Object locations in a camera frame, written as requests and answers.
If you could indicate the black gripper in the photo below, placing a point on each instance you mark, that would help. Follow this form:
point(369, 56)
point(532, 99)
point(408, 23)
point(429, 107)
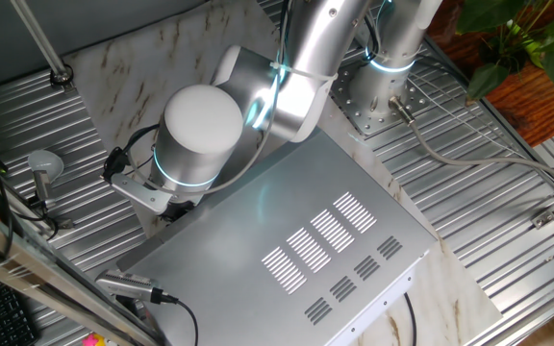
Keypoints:
point(178, 211)

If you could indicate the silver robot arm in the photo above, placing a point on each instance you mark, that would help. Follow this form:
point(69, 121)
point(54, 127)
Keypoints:
point(200, 139)

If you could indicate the silver microwave housing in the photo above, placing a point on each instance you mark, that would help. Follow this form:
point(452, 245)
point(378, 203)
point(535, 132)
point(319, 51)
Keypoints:
point(238, 259)

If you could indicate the marble pattern table mat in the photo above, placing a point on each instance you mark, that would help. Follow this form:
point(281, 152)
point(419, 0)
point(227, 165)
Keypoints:
point(128, 72)

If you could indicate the pink plastic toy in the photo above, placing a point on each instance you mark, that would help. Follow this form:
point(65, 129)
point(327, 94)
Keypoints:
point(89, 340)

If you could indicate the silver pole with black base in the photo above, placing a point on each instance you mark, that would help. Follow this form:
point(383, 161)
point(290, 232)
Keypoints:
point(42, 43)

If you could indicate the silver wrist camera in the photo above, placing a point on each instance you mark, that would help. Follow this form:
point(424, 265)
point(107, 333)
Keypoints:
point(142, 194)

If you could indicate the silver finned camera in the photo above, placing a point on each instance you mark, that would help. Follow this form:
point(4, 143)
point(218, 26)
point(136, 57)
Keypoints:
point(123, 284)

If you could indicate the aluminium frame beam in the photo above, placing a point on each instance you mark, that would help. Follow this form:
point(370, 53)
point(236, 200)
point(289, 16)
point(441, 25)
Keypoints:
point(27, 269)

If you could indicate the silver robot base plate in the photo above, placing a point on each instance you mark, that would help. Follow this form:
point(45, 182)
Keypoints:
point(354, 110)

